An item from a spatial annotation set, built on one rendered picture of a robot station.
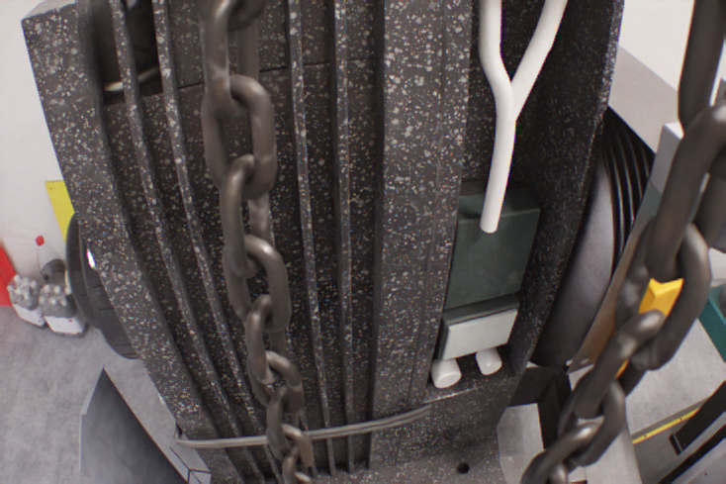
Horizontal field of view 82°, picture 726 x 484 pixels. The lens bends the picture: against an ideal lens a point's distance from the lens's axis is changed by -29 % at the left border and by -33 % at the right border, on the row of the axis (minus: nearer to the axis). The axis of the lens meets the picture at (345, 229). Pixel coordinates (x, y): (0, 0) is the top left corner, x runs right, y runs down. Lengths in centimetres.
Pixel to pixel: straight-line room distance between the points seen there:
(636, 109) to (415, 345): 32
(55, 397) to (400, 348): 184
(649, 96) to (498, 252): 24
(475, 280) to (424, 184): 19
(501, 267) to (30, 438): 194
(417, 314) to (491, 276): 10
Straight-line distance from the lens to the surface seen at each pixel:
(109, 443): 87
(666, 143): 19
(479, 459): 86
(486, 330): 63
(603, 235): 53
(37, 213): 233
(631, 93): 51
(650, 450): 170
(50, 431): 217
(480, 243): 54
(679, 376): 236
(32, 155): 213
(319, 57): 37
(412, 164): 40
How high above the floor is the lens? 168
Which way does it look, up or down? 42 degrees down
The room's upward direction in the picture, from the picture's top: 1 degrees counter-clockwise
